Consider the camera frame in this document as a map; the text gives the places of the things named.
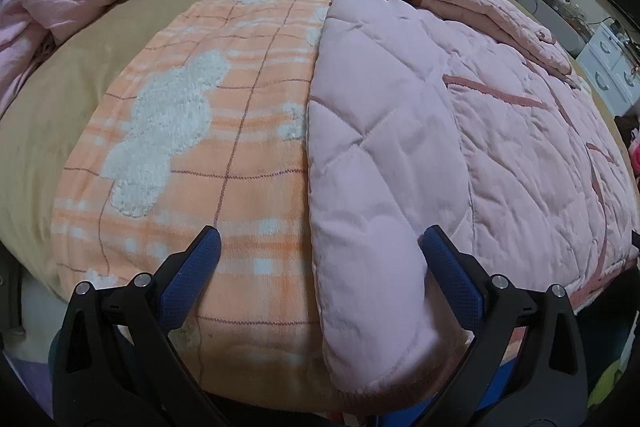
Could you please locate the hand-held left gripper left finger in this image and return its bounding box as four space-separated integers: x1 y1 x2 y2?
52 225 223 427

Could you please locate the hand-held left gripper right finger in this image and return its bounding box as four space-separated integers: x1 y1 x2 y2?
419 225 588 427

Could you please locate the pink quilted jacket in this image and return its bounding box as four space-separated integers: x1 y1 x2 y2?
304 0 640 408

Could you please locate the orange plaid blanket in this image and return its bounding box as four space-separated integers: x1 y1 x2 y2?
50 0 531 395

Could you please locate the bed with tan sheet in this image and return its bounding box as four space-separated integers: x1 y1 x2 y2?
0 0 640 308

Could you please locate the pink and yellow cloth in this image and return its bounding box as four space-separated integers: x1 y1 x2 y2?
625 127 640 170

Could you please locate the white drawer cabinet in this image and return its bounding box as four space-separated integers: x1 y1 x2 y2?
575 18 640 108

